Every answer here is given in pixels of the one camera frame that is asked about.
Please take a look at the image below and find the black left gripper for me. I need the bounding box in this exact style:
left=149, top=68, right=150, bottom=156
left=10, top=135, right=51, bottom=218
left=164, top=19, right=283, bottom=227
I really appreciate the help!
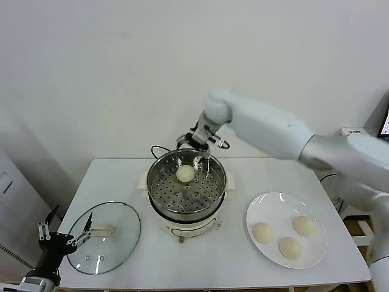
left=32, top=205, right=93, bottom=279

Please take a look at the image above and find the round white plate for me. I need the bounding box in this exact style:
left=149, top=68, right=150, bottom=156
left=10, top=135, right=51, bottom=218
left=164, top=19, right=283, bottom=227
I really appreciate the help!
left=245, top=192, right=328, bottom=270

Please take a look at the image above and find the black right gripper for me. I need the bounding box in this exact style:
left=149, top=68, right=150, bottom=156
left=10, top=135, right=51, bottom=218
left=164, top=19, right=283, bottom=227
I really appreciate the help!
left=176, top=130, right=213, bottom=171

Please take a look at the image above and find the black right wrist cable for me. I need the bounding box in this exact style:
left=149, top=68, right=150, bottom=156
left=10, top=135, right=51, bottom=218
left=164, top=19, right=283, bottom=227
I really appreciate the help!
left=209, top=136, right=231, bottom=150

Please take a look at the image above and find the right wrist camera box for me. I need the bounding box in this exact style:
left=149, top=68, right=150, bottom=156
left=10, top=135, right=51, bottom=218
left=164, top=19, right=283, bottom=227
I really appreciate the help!
left=193, top=118, right=215, bottom=143

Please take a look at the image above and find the black power adapter cable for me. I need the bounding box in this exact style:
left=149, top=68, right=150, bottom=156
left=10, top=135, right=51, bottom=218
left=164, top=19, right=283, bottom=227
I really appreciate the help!
left=318, top=173, right=349, bottom=215

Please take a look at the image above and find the black cooker power cable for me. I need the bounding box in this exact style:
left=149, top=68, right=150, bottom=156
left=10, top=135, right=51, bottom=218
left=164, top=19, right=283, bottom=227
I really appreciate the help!
left=150, top=145, right=173, bottom=161

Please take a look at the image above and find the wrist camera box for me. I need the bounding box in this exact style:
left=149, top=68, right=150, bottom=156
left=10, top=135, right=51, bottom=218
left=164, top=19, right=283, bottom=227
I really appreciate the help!
left=193, top=118, right=215, bottom=143
left=18, top=275, right=46, bottom=292

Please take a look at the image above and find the round glass pot lid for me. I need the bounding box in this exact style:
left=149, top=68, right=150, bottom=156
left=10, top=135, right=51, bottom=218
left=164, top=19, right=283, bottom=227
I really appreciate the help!
left=66, top=201, right=142, bottom=276

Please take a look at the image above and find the open black laptop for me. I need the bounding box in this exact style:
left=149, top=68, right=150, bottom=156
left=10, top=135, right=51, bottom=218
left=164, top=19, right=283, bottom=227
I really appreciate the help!
left=377, top=103, right=389, bottom=137

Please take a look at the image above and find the white side desk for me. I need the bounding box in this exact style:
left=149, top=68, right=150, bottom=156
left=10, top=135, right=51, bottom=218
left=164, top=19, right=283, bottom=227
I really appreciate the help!
left=339, top=127, right=380, bottom=139

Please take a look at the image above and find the white desk foot frame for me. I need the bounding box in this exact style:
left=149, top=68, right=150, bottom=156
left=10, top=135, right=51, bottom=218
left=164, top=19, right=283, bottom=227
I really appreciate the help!
left=356, top=219, right=374, bottom=244

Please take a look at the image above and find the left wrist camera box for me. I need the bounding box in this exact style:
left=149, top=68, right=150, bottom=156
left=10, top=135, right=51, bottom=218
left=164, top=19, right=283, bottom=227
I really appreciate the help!
left=18, top=275, right=46, bottom=292

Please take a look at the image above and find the perforated steel steamer basket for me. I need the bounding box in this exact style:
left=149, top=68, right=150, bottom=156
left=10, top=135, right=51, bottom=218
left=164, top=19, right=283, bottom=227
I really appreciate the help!
left=146, top=150, right=227, bottom=220

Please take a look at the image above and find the white steamed baozi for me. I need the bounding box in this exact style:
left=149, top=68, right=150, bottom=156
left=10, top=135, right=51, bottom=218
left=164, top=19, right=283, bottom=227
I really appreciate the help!
left=278, top=237, right=304, bottom=261
left=292, top=215, right=318, bottom=237
left=252, top=221, right=274, bottom=245
left=175, top=164, right=195, bottom=183

